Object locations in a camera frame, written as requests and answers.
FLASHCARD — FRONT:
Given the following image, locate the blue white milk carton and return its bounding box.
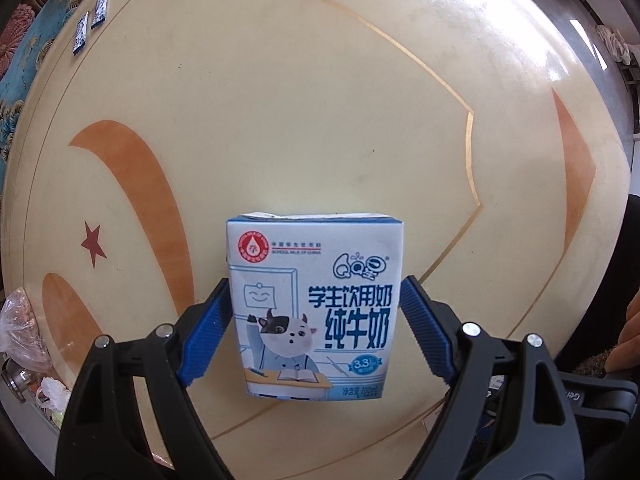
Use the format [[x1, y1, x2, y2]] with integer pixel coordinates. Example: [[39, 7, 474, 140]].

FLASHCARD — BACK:
[[225, 211, 404, 404]]

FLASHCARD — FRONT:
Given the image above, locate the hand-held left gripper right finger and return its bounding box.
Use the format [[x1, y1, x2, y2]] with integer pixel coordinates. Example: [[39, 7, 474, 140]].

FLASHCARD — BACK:
[[400, 275, 585, 480]]

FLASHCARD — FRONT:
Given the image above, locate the cream round table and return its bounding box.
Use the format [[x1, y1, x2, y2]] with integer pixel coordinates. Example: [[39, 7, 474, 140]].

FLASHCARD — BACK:
[[0, 0, 632, 480]]

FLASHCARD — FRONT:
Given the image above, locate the clear plastic bag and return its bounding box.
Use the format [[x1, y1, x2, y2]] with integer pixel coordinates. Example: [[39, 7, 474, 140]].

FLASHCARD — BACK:
[[0, 287, 47, 376]]

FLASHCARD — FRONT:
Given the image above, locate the person's right hand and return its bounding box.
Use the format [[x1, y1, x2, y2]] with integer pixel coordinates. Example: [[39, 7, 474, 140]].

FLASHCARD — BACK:
[[616, 290, 640, 376]]

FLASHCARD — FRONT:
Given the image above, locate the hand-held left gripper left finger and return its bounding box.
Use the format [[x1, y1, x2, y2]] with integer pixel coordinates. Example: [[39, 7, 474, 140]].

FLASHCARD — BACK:
[[56, 277, 236, 480]]

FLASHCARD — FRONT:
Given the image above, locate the white carved furniture foot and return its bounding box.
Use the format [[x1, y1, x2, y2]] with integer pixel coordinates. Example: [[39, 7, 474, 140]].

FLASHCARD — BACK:
[[596, 24, 627, 70]]

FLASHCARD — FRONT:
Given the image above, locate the metal object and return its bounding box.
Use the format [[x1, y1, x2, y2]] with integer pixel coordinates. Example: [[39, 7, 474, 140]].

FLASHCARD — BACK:
[[1, 359, 34, 405]]

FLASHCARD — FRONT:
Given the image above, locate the white plastic bag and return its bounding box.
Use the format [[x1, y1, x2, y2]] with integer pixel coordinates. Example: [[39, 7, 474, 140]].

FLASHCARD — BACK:
[[36, 376, 72, 412]]

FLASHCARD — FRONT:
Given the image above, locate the blue floral cushion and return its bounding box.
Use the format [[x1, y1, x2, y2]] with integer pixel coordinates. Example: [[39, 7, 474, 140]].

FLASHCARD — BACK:
[[0, 0, 97, 171]]

